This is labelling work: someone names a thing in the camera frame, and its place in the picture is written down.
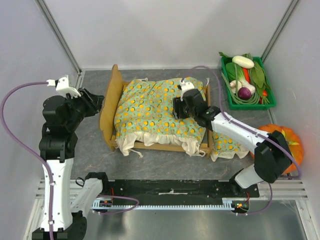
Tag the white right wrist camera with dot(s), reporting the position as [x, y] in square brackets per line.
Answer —
[184, 86]

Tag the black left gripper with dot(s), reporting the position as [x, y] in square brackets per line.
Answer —
[94, 102]

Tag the white eggplant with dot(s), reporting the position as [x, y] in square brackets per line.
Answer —
[243, 62]

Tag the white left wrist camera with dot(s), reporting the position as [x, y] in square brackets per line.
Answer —
[62, 86]

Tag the green spinach leaves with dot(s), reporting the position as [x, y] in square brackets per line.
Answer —
[257, 73]

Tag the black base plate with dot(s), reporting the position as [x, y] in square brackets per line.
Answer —
[174, 192]

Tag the orange pumpkin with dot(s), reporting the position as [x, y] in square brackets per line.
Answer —
[292, 139]

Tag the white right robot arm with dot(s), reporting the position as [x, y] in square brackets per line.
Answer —
[272, 155]

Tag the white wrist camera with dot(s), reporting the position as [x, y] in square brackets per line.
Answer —
[184, 86]
[62, 86]

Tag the bok choy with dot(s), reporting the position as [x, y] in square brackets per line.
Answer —
[235, 72]

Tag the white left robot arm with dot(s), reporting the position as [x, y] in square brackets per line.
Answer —
[62, 218]

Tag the purple onion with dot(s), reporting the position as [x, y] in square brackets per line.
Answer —
[244, 93]

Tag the white mushroom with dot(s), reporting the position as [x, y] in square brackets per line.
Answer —
[233, 86]

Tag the green long beans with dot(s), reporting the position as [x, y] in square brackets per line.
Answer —
[235, 99]

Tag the wooden pet bed frame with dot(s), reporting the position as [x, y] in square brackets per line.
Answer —
[112, 97]

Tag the white rope tie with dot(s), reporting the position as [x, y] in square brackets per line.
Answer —
[201, 153]
[137, 152]

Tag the white cable duct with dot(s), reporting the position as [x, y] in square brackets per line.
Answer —
[228, 205]

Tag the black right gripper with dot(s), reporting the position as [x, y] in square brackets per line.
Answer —
[181, 110]

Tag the lemon print cushion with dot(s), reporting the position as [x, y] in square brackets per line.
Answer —
[145, 114]

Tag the white front rope tie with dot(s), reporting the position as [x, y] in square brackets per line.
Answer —
[137, 152]

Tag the small lemon print pillow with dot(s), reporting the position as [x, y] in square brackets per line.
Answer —
[226, 147]

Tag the orange carrot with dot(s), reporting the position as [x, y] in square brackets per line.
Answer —
[246, 75]

